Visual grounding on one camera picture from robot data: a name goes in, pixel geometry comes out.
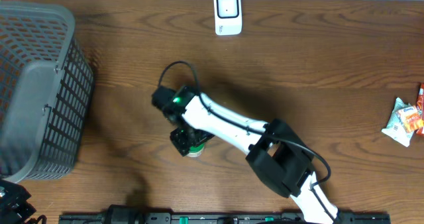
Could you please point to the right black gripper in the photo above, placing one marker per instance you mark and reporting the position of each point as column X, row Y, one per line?
column 183, row 143

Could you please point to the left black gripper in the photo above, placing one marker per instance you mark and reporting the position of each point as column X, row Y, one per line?
column 8, row 201

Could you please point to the green lid jar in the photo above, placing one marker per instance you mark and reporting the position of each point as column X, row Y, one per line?
column 195, row 151

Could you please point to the mint green wipes pack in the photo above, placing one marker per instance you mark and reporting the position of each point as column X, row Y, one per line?
column 395, row 128

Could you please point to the orange tissue pack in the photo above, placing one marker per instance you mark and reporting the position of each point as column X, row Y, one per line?
column 410, row 118

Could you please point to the red Top chocolate bar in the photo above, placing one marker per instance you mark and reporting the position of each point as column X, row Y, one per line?
column 420, row 108

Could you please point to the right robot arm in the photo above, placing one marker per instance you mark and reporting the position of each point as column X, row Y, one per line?
column 273, row 151

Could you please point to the white barcode scanner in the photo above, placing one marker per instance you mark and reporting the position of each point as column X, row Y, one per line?
column 228, row 17

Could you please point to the grey plastic basket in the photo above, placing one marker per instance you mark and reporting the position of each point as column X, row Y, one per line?
column 46, row 91

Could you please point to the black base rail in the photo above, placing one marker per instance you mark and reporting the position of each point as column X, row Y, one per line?
column 168, row 218

